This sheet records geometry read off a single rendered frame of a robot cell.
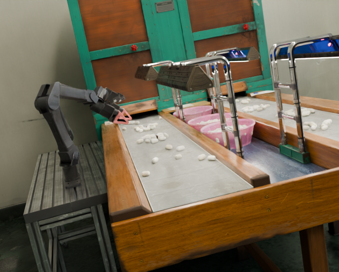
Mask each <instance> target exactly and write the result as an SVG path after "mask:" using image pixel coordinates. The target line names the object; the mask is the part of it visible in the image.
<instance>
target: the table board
mask: <svg viewBox="0 0 339 272"><path fill-rule="evenodd" d="M338 220H339V167H337V168H333V169H329V170H326V171H321V172H317V173H313V174H308V175H304V176H300V177H297V178H293V179H289V180H285V181H280V182H276V183H272V184H269V185H264V186H260V187H256V188H252V189H248V190H245V191H241V192H236V193H232V194H228V195H223V196H219V197H216V198H212V199H208V200H204V201H200V202H195V203H191V204H188V205H184V206H179V207H175V208H171V209H167V210H163V211H160V212H156V213H151V214H147V215H143V216H138V217H134V218H131V219H127V220H123V221H119V222H114V223H111V228H112V232H113V237H114V241H115V246H116V250H117V255H118V258H119V263H120V267H121V271H122V272H147V271H151V270H155V269H158V268H163V267H166V266H170V265H173V264H177V263H180V262H182V261H184V260H193V259H196V258H199V257H203V256H207V255H211V254H215V253H219V252H221V251H226V250H229V249H233V248H236V247H240V246H243V245H247V244H251V243H256V242H259V241H263V240H267V239H271V238H273V237H275V236H276V235H286V234H289V233H293V232H297V231H300V230H304V229H308V228H311V227H315V226H318V225H322V224H325V223H330V222H334V221H338Z"/></svg>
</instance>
